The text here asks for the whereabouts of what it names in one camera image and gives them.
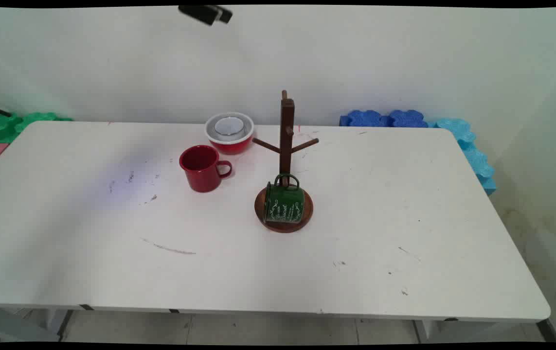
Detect brown wooden mug tree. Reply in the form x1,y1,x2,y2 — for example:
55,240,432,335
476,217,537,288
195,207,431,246
251,90,320,233

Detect green enamel mug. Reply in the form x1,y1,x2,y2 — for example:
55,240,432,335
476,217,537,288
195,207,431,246
263,174,305,225

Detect small white enamel cup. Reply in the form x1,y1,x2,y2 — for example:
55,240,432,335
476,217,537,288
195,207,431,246
215,117,245,138

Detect red bowl white inside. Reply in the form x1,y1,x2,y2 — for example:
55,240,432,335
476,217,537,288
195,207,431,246
204,112,255,155

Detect red enamel mug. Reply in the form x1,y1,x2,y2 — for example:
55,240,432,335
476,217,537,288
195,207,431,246
179,145,233,193

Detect dark blue foam mat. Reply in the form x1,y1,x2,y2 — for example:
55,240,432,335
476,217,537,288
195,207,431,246
340,110,389,128
387,110,429,128

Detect light blue foam mat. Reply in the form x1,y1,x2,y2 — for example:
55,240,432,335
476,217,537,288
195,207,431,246
429,118,476,148
460,145,495,179
477,174,497,196

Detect grey table leg frame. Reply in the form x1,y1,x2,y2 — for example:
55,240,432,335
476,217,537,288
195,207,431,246
0,307,72,343

